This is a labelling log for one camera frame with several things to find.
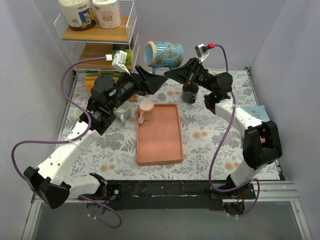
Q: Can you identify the pink mug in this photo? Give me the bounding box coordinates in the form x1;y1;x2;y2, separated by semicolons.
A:
138;99;156;124

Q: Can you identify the floral table mat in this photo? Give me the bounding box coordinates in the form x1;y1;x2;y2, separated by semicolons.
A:
56;69;281;181

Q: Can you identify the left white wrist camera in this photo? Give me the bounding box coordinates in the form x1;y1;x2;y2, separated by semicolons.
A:
105;50;131;75

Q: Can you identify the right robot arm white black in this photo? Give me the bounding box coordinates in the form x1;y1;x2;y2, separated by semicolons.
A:
164;57;283;199

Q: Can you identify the blue butterfly mug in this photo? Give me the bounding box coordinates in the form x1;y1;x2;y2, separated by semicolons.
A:
144;41;184;74

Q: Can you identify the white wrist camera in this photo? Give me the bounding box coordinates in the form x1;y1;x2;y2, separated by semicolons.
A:
105;50;131;75
194;43;216;63

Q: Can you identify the aluminium frame rail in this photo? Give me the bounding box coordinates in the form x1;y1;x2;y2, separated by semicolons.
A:
31;181;302;203

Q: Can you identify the dark teal mug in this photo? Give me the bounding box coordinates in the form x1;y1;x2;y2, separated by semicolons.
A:
74;108;84;120

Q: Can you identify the blue chips bag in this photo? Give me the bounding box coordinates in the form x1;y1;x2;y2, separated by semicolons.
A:
241;105;270;122

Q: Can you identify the light blue white mug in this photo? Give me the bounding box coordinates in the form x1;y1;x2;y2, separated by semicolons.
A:
114;101;132;123

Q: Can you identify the white wire wooden shelf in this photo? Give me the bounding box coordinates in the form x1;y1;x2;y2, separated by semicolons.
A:
54;0;140;71

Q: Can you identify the pink plastic tray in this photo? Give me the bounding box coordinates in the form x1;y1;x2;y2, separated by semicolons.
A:
136;103;184;166

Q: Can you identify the white toilet paper pack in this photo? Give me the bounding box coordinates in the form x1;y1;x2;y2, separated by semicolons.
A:
92;0;122;29

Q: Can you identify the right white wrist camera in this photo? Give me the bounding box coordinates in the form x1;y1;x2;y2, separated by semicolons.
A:
194;43;216;63

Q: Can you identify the green tissue box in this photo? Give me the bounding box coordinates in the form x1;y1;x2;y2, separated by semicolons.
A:
111;44;133;66

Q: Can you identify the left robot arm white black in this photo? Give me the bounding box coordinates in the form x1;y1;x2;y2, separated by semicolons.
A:
23;65;168;209

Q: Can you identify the brown toilet paper pack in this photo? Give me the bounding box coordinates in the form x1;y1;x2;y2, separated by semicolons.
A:
58;0;96;32

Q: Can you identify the black mug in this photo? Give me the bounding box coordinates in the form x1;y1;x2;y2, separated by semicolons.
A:
181;83;199;104

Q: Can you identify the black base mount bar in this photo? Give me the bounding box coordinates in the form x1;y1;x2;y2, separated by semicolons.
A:
97;180;256;211

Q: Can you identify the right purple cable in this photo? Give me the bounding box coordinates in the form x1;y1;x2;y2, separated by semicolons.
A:
208;44;261;218

